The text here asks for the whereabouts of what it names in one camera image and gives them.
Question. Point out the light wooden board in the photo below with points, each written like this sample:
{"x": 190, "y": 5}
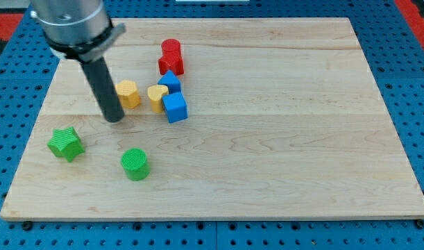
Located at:
{"x": 285, "y": 123}

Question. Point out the blue triangle block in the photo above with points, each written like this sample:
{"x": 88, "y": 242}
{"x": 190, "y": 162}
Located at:
{"x": 170, "y": 80}

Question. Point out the red star block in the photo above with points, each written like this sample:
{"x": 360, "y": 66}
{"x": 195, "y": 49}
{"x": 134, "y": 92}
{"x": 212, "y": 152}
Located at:
{"x": 171, "y": 61}

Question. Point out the red cylinder block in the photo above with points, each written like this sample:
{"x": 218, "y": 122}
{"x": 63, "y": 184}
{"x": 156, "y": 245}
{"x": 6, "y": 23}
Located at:
{"x": 171, "y": 45}

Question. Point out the green star block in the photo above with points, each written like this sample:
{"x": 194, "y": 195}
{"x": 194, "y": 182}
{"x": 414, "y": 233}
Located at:
{"x": 65, "y": 143}

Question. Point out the green cylinder block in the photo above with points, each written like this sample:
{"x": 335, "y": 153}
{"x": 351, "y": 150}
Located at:
{"x": 135, "y": 164}

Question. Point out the yellow hexagon block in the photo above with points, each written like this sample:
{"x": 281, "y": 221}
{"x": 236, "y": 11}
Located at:
{"x": 128, "y": 94}

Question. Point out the blue cube block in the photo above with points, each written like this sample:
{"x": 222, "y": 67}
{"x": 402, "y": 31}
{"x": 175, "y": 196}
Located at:
{"x": 175, "y": 107}

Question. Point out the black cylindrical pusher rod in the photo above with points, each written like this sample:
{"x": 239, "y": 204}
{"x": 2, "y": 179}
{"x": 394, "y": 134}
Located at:
{"x": 103, "y": 88}

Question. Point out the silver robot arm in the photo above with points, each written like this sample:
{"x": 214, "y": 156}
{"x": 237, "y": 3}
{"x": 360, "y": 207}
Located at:
{"x": 79, "y": 30}

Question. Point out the yellow heart block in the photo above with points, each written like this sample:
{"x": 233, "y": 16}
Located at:
{"x": 155, "y": 94}

